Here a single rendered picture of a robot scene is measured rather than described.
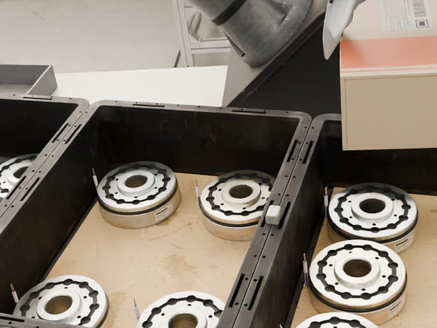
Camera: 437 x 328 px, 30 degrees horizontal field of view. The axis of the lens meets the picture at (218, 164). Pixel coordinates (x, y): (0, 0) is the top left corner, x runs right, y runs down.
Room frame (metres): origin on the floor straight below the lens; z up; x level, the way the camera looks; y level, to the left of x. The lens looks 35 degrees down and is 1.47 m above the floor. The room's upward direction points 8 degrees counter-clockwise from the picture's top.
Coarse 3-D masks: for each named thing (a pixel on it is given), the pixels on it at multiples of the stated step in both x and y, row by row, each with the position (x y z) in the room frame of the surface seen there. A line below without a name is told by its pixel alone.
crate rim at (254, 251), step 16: (96, 112) 0.93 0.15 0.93; (160, 112) 0.91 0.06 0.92; (176, 112) 0.90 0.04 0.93; (192, 112) 0.89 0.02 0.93; (208, 112) 0.88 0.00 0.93; (224, 112) 0.88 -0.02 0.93; (240, 112) 0.87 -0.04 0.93; (256, 112) 0.87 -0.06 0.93; (272, 112) 0.86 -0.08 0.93; (288, 112) 0.86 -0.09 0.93; (80, 128) 0.89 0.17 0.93; (304, 128) 0.81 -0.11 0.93; (64, 144) 0.85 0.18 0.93; (48, 160) 0.82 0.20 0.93; (288, 160) 0.76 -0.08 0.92; (48, 176) 0.80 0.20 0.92; (288, 176) 0.72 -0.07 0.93; (32, 192) 0.76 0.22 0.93; (272, 192) 0.70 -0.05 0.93; (16, 208) 0.74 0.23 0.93; (0, 224) 0.71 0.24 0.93; (272, 224) 0.65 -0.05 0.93; (256, 240) 0.62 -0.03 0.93; (256, 256) 0.60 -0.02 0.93; (240, 272) 0.58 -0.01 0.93; (240, 288) 0.56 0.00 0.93; (240, 304) 0.54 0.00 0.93; (0, 320) 0.56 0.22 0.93; (16, 320) 0.56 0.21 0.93; (32, 320) 0.56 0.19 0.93; (224, 320) 0.52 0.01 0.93
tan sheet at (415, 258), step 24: (336, 192) 0.81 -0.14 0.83; (432, 216) 0.74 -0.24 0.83; (432, 240) 0.70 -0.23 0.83; (408, 264) 0.66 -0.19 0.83; (432, 264) 0.66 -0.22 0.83; (408, 288) 0.63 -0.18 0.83; (432, 288) 0.62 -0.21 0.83; (312, 312) 0.61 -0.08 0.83; (408, 312) 0.59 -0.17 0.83; (432, 312) 0.59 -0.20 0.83
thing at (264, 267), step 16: (320, 128) 0.81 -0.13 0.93; (304, 144) 0.78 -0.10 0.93; (304, 160) 0.77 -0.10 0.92; (304, 176) 0.72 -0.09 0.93; (288, 192) 0.69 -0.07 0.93; (288, 208) 0.68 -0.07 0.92; (288, 224) 0.65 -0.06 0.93; (272, 240) 0.62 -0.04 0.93; (272, 256) 0.60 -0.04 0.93; (256, 272) 0.58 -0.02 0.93; (256, 288) 0.56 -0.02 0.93; (256, 304) 0.54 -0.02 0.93; (240, 320) 0.52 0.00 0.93
